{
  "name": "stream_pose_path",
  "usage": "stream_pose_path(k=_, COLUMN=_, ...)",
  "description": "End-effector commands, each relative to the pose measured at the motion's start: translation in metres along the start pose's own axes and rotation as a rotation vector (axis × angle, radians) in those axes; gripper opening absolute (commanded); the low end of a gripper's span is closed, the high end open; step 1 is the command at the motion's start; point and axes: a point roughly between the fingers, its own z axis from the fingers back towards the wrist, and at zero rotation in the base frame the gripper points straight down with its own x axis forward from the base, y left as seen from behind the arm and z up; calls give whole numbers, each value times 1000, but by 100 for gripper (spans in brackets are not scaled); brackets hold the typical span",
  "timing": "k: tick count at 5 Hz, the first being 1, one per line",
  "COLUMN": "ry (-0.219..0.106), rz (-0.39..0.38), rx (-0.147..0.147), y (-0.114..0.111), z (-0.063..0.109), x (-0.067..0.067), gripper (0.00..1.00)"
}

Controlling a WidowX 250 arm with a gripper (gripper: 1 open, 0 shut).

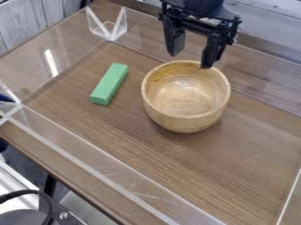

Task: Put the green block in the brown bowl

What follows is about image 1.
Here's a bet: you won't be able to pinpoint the black table leg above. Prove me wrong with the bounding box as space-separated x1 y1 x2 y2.
44 175 56 197

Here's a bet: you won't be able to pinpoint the clear acrylic tray walls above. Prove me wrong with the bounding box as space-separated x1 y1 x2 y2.
0 1 301 225

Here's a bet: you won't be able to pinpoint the brown wooden bowl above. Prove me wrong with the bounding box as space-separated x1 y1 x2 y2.
140 60 230 134

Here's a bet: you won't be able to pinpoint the black base with screw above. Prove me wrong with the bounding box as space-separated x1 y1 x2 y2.
50 203 85 225

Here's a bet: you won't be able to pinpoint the black cable loop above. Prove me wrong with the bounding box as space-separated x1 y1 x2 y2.
0 189 54 225

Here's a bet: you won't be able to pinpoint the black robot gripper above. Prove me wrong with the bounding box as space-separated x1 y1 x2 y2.
159 0 242 69

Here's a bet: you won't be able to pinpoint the green rectangular block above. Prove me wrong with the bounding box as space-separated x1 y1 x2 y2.
91 63 128 105

